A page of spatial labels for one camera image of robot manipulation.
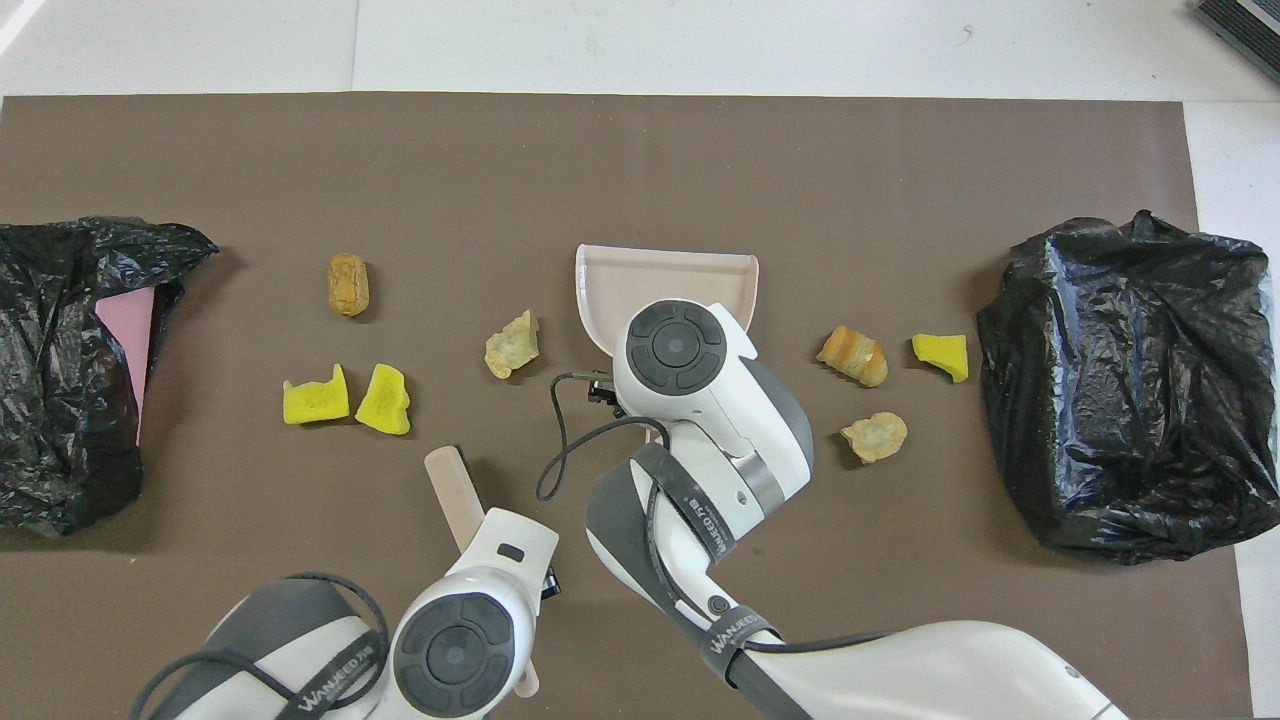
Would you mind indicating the pink bin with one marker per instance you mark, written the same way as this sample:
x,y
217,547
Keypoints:
x,y
128,335

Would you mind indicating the yellow notched sponge piece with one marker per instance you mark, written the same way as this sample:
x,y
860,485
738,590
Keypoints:
x,y
316,403

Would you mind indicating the beige hand brush black bristles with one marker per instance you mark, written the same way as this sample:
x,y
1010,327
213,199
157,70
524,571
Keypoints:
x,y
455,490

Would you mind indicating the dark ribbed floor grille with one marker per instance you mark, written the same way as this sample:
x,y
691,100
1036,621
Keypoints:
x,y
1245,28

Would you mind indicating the pale trash piece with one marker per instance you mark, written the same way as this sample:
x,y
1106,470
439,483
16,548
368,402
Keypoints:
x,y
512,346
875,438

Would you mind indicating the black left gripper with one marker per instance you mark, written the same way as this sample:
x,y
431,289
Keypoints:
x,y
550,583

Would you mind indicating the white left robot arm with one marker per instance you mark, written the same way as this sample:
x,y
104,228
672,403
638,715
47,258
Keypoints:
x,y
470,620

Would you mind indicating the small yellow sponge piece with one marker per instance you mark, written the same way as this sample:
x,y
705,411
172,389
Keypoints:
x,y
942,355

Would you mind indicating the brown bread-like trash piece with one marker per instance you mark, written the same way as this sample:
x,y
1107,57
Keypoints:
x,y
347,285

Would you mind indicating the yellow wedge sponge piece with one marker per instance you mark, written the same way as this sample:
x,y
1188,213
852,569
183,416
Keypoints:
x,y
384,400

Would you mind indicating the beige plastic dustpan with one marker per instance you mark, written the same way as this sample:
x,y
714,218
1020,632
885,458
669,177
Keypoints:
x,y
640,275

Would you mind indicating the black trash bag over pink bin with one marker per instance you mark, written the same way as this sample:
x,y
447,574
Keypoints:
x,y
50,330

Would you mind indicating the black trash bag bin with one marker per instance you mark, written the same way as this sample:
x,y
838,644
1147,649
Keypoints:
x,y
1130,400

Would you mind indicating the orange striped trash piece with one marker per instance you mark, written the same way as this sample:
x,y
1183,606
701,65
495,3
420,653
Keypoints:
x,y
853,357

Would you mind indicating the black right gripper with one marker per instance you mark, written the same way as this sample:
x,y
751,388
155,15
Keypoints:
x,y
603,391

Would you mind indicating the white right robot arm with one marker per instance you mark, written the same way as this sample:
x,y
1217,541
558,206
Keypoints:
x,y
720,400

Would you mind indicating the brown table mat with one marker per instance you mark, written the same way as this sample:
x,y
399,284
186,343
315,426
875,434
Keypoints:
x,y
600,170

